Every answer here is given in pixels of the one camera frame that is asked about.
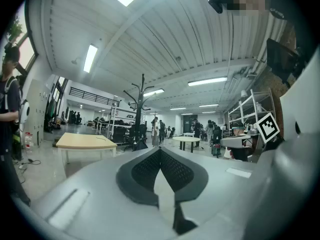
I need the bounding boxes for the white hand-held device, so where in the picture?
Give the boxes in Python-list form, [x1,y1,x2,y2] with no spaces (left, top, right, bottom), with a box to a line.
[18,99,31,132]

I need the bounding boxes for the clear water bottle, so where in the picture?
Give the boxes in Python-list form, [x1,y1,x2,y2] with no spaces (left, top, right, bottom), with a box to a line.
[24,132,35,149]

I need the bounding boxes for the white metal shelf rack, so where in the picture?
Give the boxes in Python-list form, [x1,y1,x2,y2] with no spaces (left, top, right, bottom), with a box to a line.
[108,103,146,145]
[227,88,277,141]

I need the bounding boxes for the black office chair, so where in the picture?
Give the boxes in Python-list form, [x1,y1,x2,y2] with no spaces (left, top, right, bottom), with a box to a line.
[128,123,148,151]
[111,125,127,144]

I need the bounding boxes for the grey metal locker cabinet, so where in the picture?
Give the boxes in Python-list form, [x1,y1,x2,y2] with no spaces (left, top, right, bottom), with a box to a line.
[24,78,52,147]

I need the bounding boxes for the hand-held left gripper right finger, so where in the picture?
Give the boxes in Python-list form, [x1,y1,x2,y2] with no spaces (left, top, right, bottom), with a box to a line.
[159,146,210,203]

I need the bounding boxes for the light wooden rectangular table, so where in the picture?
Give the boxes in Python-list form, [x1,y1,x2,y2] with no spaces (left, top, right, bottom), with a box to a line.
[55,132,118,165]

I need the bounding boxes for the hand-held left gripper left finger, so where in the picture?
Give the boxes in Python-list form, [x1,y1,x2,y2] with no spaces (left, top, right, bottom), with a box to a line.
[116,146,162,207]

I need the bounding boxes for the black metal coat rack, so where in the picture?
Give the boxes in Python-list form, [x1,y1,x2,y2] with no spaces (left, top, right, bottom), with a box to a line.
[122,73,156,152]

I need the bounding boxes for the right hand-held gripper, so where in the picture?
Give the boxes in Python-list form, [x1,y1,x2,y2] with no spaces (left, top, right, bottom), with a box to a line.
[243,46,320,240]

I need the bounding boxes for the large window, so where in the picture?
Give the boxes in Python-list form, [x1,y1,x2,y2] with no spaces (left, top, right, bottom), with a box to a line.
[6,2,40,71]

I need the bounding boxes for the black floor cable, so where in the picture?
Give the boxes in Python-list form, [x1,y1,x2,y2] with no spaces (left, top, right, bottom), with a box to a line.
[13,157,42,185]

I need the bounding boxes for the dark glass door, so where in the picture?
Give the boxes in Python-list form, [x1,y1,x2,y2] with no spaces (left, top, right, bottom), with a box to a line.
[182,113,199,135]

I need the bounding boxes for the black chest-mounted device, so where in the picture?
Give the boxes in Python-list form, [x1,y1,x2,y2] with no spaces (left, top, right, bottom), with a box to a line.
[266,37,302,85]

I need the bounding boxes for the black mezzanine railing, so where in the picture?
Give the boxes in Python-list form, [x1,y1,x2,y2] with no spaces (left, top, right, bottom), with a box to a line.
[69,86,121,108]

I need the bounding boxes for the round table black base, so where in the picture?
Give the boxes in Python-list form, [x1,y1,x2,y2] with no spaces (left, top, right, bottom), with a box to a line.
[172,136,201,154]

